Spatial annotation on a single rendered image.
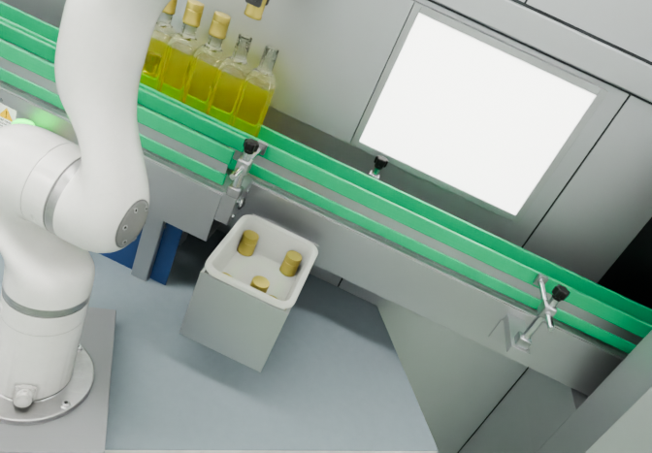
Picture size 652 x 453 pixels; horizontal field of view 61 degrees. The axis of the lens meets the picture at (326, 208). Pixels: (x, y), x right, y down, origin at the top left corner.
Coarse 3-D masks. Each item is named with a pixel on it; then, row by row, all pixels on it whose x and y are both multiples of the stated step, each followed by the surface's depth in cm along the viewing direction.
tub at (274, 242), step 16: (240, 224) 110; (256, 224) 114; (272, 224) 114; (224, 240) 104; (240, 240) 114; (272, 240) 115; (288, 240) 114; (304, 240) 114; (224, 256) 106; (240, 256) 113; (256, 256) 116; (272, 256) 116; (304, 256) 115; (208, 272) 96; (224, 272) 108; (240, 272) 109; (256, 272) 111; (272, 272) 113; (304, 272) 105; (240, 288) 95; (272, 288) 109; (288, 288) 111; (272, 304) 95; (288, 304) 96
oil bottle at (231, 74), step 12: (228, 60) 111; (228, 72) 112; (240, 72) 111; (216, 84) 113; (228, 84) 113; (240, 84) 113; (216, 96) 114; (228, 96) 114; (216, 108) 116; (228, 108) 115; (228, 120) 117
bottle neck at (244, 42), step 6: (240, 36) 110; (246, 36) 112; (240, 42) 110; (246, 42) 110; (240, 48) 110; (246, 48) 111; (234, 54) 111; (240, 54) 111; (246, 54) 112; (240, 60) 112
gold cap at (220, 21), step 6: (216, 12) 110; (216, 18) 109; (222, 18) 109; (228, 18) 109; (216, 24) 109; (222, 24) 109; (228, 24) 111; (210, 30) 111; (216, 30) 110; (222, 30) 110; (216, 36) 110; (222, 36) 111
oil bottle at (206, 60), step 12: (204, 48) 112; (192, 60) 113; (204, 60) 112; (216, 60) 112; (192, 72) 114; (204, 72) 113; (216, 72) 113; (192, 84) 115; (204, 84) 114; (192, 96) 116; (204, 96) 115; (204, 108) 117
